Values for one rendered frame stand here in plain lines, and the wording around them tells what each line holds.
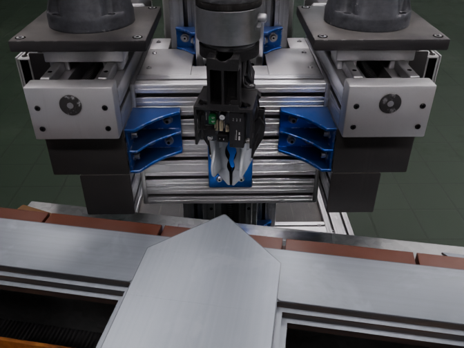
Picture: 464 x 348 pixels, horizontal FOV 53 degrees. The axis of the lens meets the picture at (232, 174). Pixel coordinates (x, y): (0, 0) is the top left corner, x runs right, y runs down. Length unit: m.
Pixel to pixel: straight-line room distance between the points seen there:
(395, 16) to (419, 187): 1.60
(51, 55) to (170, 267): 0.44
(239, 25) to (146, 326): 0.35
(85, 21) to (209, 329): 0.54
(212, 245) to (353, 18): 0.45
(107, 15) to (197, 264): 0.45
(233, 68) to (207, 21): 0.06
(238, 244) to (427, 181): 1.88
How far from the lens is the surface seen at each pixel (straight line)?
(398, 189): 2.35
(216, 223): 0.68
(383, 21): 0.86
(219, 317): 0.56
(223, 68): 0.53
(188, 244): 0.65
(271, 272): 0.61
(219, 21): 0.53
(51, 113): 0.79
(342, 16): 0.87
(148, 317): 0.57
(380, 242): 0.94
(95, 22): 0.85
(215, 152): 0.63
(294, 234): 0.92
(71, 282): 0.64
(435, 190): 2.40
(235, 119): 0.56
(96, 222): 0.74
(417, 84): 0.78
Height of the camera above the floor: 1.27
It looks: 33 degrees down
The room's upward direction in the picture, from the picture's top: straight up
